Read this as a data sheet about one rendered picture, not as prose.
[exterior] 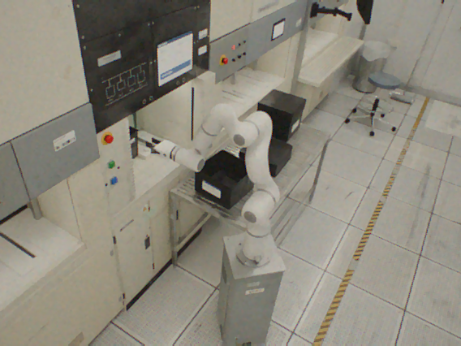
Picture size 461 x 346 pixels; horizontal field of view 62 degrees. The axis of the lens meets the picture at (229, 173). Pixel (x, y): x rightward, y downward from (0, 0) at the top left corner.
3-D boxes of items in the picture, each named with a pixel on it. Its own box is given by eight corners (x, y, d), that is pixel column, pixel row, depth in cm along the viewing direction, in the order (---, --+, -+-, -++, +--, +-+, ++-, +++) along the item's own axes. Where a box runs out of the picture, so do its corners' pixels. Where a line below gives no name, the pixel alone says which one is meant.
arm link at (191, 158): (186, 144, 198) (174, 152, 191) (207, 153, 193) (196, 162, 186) (185, 157, 203) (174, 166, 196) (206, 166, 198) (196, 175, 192)
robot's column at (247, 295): (267, 343, 245) (286, 270, 198) (224, 352, 239) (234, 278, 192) (255, 305, 266) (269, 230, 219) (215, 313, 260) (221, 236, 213)
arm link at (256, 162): (247, 216, 185) (263, 197, 197) (269, 222, 179) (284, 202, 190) (232, 120, 160) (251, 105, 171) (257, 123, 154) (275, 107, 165)
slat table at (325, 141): (241, 308, 264) (253, 231, 217) (171, 267, 286) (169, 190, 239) (312, 202, 354) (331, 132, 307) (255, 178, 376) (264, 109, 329)
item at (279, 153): (274, 178, 256) (277, 162, 248) (236, 162, 267) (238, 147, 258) (291, 157, 277) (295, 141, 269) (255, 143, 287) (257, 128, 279)
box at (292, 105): (286, 143, 290) (292, 114, 274) (253, 131, 300) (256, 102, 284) (300, 127, 310) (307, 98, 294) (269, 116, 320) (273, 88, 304)
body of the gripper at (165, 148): (170, 164, 196) (153, 156, 200) (182, 154, 203) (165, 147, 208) (170, 152, 192) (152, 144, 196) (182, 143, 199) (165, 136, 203)
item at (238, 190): (193, 190, 241) (193, 168, 230) (220, 169, 259) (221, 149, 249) (228, 210, 229) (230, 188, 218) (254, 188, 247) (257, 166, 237)
